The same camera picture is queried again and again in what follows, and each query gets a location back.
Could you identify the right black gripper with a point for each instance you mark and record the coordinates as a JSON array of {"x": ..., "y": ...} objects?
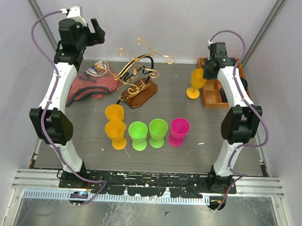
[{"x": 205, "y": 75}]

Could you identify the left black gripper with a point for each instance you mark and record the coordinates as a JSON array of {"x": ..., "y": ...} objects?
[{"x": 97, "y": 37}]

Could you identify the yellow plastic wine glass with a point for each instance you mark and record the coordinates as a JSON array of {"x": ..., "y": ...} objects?
[{"x": 197, "y": 82}]

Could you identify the pink plastic wine glass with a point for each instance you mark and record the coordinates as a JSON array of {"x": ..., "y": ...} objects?
[{"x": 179, "y": 128}]

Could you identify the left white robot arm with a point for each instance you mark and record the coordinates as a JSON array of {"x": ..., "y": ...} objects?
[{"x": 49, "y": 119}]

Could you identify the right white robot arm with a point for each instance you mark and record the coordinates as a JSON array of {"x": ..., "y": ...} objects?
[{"x": 241, "y": 121}]

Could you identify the green wine glass right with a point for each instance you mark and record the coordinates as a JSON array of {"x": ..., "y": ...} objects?
[{"x": 158, "y": 129}]

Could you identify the green wine glass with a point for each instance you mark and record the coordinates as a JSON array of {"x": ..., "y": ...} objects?
[
  {"x": 138, "y": 133},
  {"x": 158, "y": 129}
]

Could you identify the orange wine glass rear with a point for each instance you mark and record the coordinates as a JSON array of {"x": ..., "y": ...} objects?
[{"x": 114, "y": 112}]

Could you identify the orange wine glass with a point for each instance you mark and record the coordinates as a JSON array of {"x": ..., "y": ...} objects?
[
  {"x": 114, "y": 112},
  {"x": 115, "y": 130}
]

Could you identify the green wine glass left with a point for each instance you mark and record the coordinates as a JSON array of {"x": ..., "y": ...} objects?
[{"x": 138, "y": 133}]

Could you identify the orange wine glass front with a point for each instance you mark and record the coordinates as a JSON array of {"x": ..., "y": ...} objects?
[{"x": 115, "y": 130}]

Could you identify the orange compartment tray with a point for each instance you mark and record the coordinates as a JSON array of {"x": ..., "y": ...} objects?
[{"x": 211, "y": 91}]

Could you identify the red printed cloth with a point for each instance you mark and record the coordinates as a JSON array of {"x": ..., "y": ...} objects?
[{"x": 95, "y": 82}]

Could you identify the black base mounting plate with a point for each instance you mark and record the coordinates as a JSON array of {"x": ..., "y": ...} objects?
[{"x": 147, "y": 184}]

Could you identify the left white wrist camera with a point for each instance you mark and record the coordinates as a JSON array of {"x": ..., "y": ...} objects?
[{"x": 74, "y": 12}]

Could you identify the gold wire wine glass rack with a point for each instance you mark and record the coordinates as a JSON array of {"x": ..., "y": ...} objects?
[{"x": 138, "y": 75}]

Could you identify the aluminium frame rail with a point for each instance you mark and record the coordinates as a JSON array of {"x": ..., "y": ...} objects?
[{"x": 252, "y": 186}]

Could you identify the slotted grey cable duct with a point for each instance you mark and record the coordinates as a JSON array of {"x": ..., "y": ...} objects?
[{"x": 70, "y": 195}]

